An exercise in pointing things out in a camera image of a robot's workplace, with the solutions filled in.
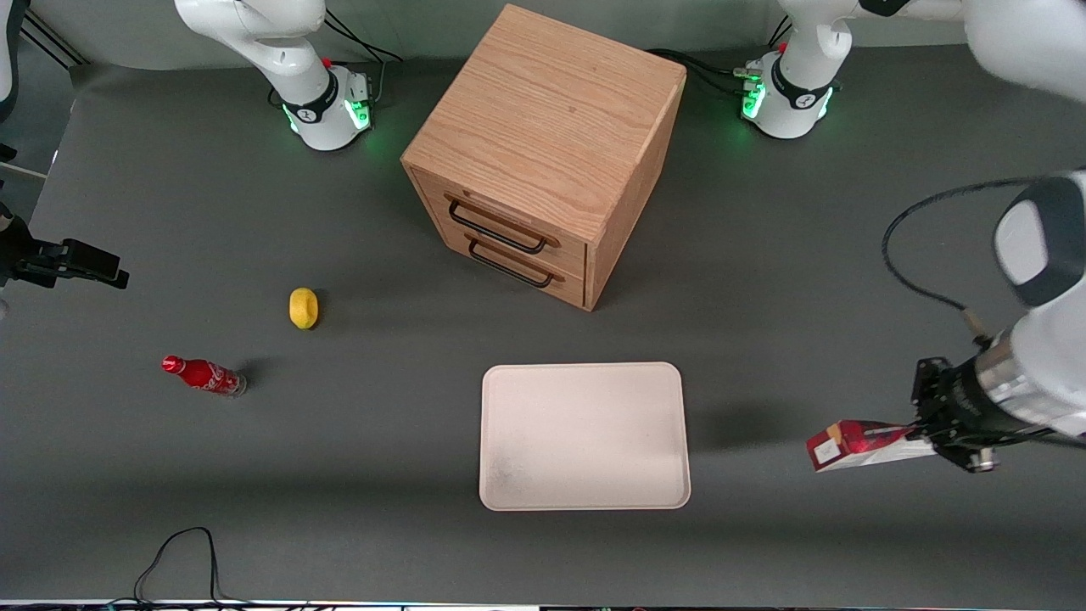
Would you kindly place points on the wooden drawer front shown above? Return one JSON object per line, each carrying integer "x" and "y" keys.
{"x": 570, "y": 253}
{"x": 570, "y": 287}

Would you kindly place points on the red cookie box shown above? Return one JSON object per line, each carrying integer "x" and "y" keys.
{"x": 853, "y": 448}

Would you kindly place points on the wooden drawer cabinet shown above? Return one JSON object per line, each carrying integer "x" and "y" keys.
{"x": 543, "y": 93}

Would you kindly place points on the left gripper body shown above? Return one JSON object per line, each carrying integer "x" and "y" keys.
{"x": 956, "y": 409}

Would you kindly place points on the red cola bottle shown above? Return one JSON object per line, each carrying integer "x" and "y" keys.
{"x": 204, "y": 374}

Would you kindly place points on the yellow lemon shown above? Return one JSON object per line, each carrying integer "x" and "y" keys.
{"x": 304, "y": 308}

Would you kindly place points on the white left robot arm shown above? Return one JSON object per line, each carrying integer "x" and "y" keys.
{"x": 1052, "y": 339}

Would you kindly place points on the black metal frame bar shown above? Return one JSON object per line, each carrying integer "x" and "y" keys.
{"x": 51, "y": 41}

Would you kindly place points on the cream plastic tray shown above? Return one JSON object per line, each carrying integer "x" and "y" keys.
{"x": 585, "y": 437}

